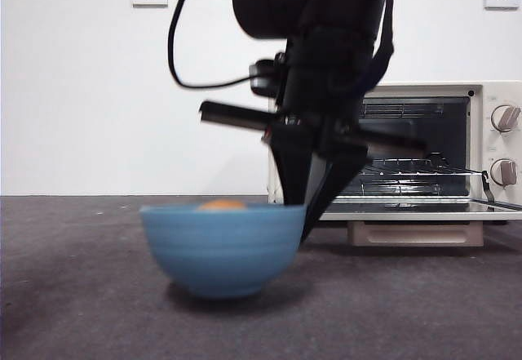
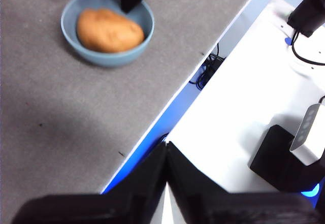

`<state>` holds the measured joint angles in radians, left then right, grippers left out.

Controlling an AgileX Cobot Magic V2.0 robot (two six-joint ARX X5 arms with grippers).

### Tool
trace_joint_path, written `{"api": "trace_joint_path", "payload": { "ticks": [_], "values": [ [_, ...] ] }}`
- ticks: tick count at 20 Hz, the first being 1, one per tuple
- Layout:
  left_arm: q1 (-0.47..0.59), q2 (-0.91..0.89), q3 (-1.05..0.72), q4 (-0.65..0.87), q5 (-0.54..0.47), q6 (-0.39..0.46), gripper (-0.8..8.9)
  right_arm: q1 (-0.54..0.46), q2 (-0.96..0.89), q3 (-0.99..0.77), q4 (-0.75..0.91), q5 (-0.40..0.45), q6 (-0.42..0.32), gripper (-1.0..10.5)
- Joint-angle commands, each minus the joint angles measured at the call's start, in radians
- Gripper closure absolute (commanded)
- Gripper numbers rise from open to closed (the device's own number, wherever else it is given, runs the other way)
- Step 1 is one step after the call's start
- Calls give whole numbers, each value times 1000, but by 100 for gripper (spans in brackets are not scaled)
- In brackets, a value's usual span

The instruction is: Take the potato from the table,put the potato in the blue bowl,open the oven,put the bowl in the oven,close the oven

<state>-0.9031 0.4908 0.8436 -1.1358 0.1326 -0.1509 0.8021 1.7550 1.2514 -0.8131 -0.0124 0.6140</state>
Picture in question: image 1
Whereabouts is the metal wire oven rack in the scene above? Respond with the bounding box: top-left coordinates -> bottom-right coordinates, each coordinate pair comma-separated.
356,153 -> 487,198

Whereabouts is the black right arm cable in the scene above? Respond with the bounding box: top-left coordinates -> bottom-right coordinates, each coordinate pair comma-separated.
167,0 -> 254,91

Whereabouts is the brown potato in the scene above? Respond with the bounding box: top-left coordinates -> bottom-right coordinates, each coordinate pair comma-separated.
197,198 -> 248,211

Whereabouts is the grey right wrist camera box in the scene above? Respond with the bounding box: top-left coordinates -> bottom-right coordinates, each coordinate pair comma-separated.
249,51 -> 289,98

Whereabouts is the blue ribbed bowl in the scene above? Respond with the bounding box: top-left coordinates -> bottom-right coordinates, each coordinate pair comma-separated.
139,202 -> 307,300

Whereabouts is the glass oven door beige handle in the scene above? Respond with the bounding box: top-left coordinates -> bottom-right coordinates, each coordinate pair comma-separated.
317,196 -> 522,249

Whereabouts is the cream oven knob beige grip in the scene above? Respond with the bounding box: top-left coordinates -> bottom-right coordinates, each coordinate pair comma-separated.
489,158 -> 519,188
490,104 -> 522,134

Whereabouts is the cream Toshiba toaster oven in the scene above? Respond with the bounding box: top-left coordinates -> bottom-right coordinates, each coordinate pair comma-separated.
268,82 -> 522,225

